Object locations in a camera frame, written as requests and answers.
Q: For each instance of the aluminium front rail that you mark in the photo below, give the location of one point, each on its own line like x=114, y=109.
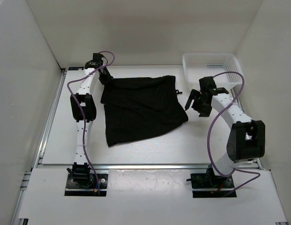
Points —
x=253, y=165

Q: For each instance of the black shorts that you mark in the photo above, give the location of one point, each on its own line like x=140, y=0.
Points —
x=141, y=108

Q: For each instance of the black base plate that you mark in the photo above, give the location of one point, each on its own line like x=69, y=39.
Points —
x=74, y=187
x=210, y=186

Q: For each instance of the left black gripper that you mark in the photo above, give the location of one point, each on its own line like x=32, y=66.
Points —
x=108, y=78

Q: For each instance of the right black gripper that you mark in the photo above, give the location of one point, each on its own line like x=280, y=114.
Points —
x=204, y=112

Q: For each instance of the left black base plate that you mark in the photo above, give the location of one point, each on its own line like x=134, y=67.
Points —
x=74, y=187

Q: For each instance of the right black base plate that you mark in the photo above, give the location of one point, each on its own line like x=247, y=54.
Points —
x=210, y=186

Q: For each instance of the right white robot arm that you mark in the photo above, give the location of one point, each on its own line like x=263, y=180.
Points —
x=247, y=136

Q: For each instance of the white plastic basket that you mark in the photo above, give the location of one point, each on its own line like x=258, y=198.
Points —
x=198, y=65

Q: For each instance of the aluminium right rail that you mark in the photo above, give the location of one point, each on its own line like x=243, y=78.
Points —
x=269, y=196

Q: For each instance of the aluminium rail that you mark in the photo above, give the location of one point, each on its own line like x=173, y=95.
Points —
x=269, y=196
x=253, y=165
x=39, y=152

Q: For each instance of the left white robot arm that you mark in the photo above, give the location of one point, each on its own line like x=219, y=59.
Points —
x=84, y=113

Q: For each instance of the aluminium left rail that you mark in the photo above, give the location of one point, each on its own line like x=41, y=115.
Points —
x=39, y=152

